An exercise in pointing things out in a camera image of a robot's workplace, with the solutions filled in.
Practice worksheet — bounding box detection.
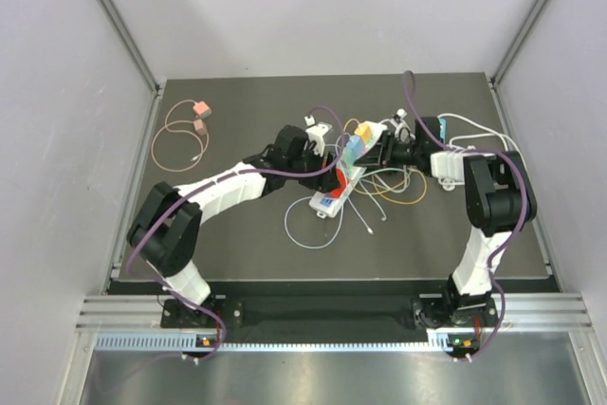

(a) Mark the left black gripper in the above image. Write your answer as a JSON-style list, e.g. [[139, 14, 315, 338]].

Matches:
[[285, 141, 339, 193]]

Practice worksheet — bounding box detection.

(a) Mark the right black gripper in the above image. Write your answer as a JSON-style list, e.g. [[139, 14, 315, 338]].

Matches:
[[358, 131, 424, 175]]

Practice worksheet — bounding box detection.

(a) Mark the mint green charger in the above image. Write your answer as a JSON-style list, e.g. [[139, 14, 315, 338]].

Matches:
[[340, 148, 364, 168]]

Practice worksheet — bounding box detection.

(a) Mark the red cube adapter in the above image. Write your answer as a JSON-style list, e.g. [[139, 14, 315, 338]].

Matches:
[[330, 168, 349, 199]]

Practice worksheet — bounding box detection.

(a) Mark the white power strip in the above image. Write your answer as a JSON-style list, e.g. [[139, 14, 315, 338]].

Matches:
[[308, 120, 388, 219]]

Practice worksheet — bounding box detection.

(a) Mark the pink usb cable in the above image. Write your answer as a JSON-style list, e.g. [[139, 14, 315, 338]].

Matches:
[[150, 100, 211, 173]]

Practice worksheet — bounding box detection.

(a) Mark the beige brown charger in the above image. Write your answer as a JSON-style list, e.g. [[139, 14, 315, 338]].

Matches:
[[193, 119, 207, 137]]

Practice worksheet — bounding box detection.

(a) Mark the salmon pink charger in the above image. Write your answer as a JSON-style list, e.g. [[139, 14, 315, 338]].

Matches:
[[193, 101, 212, 119]]

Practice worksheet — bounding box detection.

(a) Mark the teal power strip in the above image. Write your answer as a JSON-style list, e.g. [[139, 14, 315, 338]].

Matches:
[[437, 117, 447, 143]]

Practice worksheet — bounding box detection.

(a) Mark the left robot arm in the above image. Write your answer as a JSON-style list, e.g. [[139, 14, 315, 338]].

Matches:
[[126, 122, 340, 326]]

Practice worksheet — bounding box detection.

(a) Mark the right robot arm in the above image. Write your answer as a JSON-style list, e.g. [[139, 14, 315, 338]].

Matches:
[[356, 117, 537, 325]]

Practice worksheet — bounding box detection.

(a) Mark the yellow charger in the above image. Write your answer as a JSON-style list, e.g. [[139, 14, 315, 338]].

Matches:
[[355, 122, 373, 144]]

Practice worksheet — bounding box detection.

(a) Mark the blue charger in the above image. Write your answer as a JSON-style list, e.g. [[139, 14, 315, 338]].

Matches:
[[347, 135, 365, 155]]

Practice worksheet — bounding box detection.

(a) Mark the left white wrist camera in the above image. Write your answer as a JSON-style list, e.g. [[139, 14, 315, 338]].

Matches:
[[304, 115, 332, 156]]

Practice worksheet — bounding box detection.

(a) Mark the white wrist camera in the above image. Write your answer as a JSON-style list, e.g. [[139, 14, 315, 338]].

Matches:
[[390, 108, 409, 129], [304, 115, 332, 156]]

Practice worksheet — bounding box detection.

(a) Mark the light blue usb cable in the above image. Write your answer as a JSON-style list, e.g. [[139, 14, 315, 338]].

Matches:
[[283, 194, 344, 250]]

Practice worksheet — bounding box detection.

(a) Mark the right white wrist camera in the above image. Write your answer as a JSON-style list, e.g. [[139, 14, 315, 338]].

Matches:
[[390, 108, 409, 129]]

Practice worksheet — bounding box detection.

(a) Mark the orange usb cable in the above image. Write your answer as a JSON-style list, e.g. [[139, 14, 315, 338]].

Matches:
[[345, 117, 428, 207]]

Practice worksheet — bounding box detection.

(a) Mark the white power cord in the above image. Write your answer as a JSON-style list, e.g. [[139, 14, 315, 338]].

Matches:
[[438, 112, 518, 193]]

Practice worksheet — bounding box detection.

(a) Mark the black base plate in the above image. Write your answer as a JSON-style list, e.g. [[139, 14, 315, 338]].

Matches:
[[176, 279, 498, 329]]

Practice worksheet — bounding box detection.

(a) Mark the slotted cable duct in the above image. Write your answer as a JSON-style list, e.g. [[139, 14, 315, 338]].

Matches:
[[94, 332, 478, 353]]

